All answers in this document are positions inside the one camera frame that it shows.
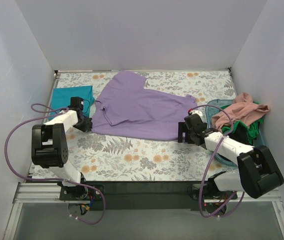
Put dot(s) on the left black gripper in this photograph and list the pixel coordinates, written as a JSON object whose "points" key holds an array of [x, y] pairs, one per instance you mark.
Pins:
{"points": [[87, 125]]}

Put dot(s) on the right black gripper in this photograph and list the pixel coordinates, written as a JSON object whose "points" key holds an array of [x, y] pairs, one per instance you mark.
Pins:
{"points": [[182, 132]]}

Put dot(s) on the purple t shirt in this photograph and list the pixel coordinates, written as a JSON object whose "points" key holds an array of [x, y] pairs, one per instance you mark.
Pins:
{"points": [[125, 108]]}

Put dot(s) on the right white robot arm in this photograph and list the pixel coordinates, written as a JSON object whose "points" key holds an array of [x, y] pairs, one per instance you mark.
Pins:
{"points": [[258, 172]]}

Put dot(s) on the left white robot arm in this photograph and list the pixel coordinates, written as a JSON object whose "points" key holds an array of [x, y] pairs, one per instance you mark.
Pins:
{"points": [[49, 148]]}

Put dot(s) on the folded teal t shirt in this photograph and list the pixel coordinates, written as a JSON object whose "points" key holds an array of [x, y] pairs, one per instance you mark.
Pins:
{"points": [[61, 97]]}

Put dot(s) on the floral table mat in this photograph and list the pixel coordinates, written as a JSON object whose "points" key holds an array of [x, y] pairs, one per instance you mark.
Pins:
{"points": [[111, 158]]}

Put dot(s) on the pink t shirt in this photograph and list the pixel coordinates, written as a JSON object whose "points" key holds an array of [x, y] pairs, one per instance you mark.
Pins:
{"points": [[242, 109]]}

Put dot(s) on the green t shirt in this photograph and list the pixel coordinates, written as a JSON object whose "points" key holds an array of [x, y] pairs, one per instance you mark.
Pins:
{"points": [[253, 130]]}

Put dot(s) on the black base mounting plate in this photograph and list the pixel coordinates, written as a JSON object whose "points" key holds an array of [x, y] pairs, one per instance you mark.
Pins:
{"points": [[139, 195]]}

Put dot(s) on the teal plastic basket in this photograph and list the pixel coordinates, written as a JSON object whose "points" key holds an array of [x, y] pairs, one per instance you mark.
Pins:
{"points": [[223, 103]]}

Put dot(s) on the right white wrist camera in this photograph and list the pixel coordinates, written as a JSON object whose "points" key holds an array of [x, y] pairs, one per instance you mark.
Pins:
{"points": [[195, 112]]}

